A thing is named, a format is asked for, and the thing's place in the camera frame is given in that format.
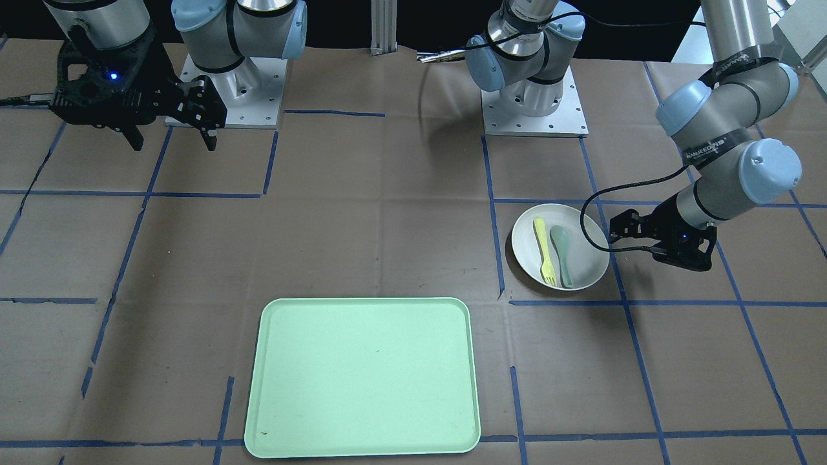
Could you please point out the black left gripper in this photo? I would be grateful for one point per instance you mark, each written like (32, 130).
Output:
(660, 216)

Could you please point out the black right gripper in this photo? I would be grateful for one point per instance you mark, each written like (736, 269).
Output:
(163, 72)

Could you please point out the white round plate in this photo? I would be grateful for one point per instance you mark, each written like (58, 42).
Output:
(588, 259)

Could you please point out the grey-green plastic spoon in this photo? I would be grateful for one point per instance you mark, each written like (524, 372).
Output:
(562, 243)

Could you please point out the yellow plastic fork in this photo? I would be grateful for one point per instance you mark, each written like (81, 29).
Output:
(547, 270)

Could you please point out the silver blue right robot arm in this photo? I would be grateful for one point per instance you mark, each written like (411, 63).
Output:
(211, 30)

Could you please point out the light green tray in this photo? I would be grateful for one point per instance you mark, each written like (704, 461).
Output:
(353, 377)

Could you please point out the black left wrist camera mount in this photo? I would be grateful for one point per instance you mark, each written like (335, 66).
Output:
(686, 247)

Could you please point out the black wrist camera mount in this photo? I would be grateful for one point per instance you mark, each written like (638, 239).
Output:
(124, 87)
(686, 247)

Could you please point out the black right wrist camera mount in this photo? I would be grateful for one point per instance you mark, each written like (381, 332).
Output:
(124, 87)

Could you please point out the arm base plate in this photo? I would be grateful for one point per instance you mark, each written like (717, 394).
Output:
(532, 109)
(255, 97)

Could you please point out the aluminium frame post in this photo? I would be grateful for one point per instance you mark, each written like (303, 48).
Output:
(383, 27)

